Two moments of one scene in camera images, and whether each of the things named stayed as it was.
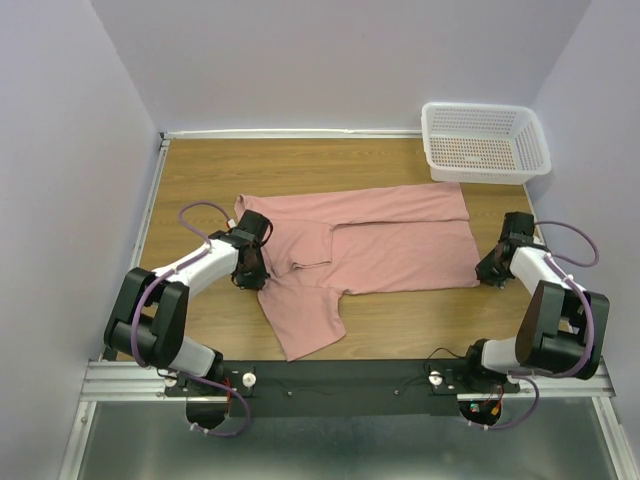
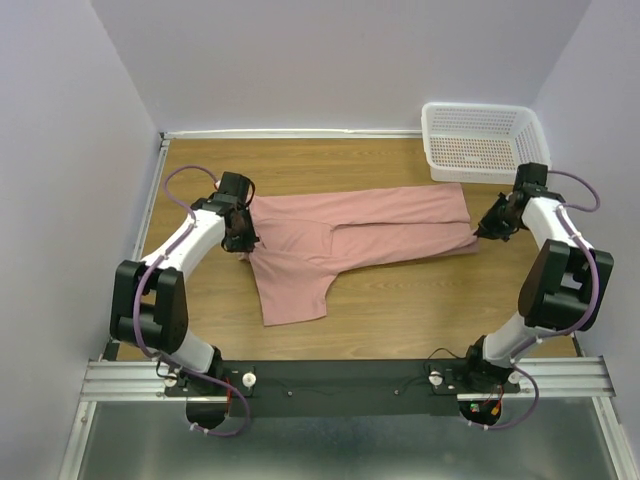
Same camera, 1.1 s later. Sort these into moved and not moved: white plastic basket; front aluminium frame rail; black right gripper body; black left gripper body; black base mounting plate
Moved: black right gripper body; black left gripper body
Not moved: white plastic basket; black base mounting plate; front aluminium frame rail
